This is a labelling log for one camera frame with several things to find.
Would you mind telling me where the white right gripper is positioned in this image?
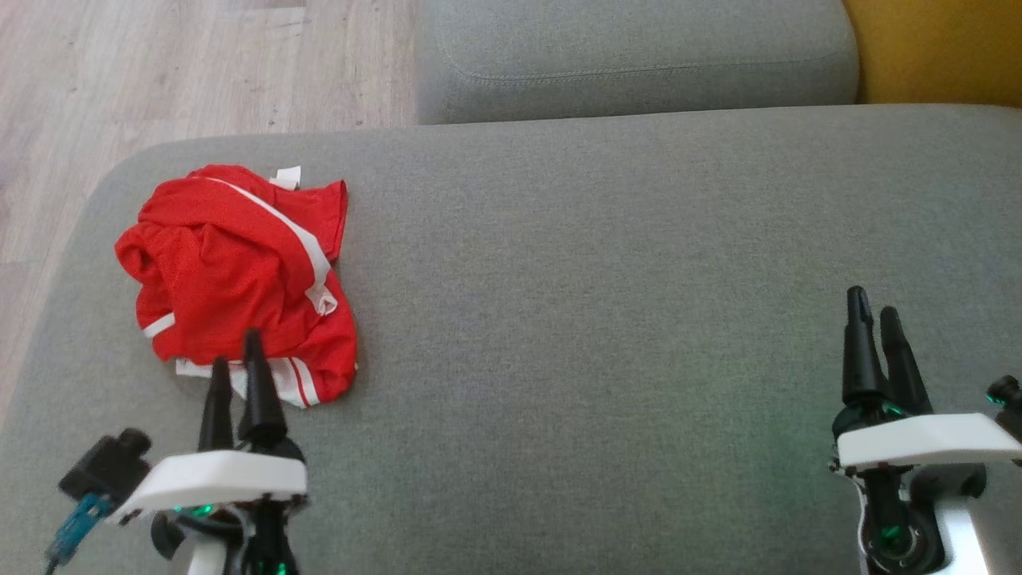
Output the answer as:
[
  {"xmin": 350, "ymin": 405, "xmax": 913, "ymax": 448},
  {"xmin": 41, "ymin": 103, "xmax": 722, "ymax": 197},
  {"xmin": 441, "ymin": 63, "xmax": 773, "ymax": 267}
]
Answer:
[{"xmin": 830, "ymin": 286, "xmax": 1022, "ymax": 474}]

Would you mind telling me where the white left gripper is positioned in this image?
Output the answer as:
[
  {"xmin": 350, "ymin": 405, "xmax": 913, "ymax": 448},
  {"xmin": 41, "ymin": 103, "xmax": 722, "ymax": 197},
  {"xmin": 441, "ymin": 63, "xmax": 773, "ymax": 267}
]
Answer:
[{"xmin": 118, "ymin": 327, "xmax": 309, "ymax": 525}]

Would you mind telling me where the red shorts white side stripe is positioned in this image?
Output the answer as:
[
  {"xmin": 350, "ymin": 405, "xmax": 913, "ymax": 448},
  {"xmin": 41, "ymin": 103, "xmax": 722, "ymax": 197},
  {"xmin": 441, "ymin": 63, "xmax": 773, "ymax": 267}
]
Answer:
[{"xmin": 114, "ymin": 164, "xmax": 350, "ymax": 320}]

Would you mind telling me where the yellow sofa backrest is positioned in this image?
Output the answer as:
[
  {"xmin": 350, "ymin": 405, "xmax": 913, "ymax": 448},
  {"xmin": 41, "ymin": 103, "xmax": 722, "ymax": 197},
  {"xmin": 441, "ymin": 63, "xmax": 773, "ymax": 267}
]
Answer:
[{"xmin": 842, "ymin": 0, "xmax": 1022, "ymax": 109}]

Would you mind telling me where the small grey sofa cushion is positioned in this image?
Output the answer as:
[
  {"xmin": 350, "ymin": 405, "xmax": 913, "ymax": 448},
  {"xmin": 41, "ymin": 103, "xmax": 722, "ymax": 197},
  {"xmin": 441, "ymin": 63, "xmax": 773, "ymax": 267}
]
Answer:
[{"xmin": 415, "ymin": 0, "xmax": 861, "ymax": 125}]

